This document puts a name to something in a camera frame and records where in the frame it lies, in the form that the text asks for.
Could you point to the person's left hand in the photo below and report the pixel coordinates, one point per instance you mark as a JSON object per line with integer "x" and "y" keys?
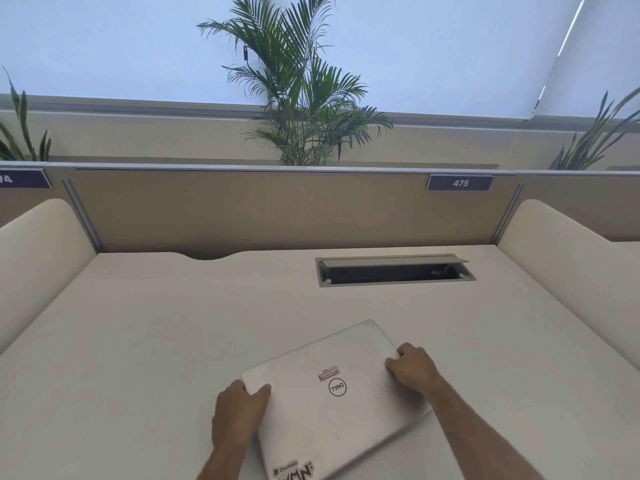
{"x": 237, "y": 412}

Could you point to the person's right hand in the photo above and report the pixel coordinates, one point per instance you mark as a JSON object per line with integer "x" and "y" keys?
{"x": 414, "y": 368}

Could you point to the person's right thumb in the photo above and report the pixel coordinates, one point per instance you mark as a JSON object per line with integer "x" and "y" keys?
{"x": 395, "y": 368}

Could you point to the person's left thumb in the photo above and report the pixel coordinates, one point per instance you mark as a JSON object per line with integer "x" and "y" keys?
{"x": 261, "y": 394}

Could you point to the silver laptop with stickers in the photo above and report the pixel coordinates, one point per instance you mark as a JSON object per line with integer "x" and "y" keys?
{"x": 332, "y": 394}

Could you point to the person's left forearm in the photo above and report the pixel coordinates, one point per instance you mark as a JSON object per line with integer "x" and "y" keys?
{"x": 220, "y": 462}

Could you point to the person's right forearm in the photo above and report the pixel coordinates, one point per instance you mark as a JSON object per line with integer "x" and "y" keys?
{"x": 477, "y": 429}

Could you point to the beige desk partition panel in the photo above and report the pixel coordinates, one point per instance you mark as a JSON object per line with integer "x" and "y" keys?
{"x": 280, "y": 207}

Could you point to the dark blue desk label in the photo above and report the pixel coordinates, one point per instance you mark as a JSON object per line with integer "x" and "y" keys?
{"x": 22, "y": 179}
{"x": 460, "y": 183}

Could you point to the cream curved side divider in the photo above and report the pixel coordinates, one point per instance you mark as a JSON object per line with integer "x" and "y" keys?
{"x": 575, "y": 274}
{"x": 37, "y": 259}

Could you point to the tall green palm plant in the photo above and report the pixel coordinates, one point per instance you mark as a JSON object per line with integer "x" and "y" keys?
{"x": 300, "y": 94}

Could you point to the green leafy plant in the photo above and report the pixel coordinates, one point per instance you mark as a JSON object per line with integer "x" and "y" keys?
{"x": 597, "y": 134}
{"x": 22, "y": 129}

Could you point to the white roller window blind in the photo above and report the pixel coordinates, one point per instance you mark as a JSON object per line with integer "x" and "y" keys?
{"x": 595, "y": 49}
{"x": 300, "y": 49}

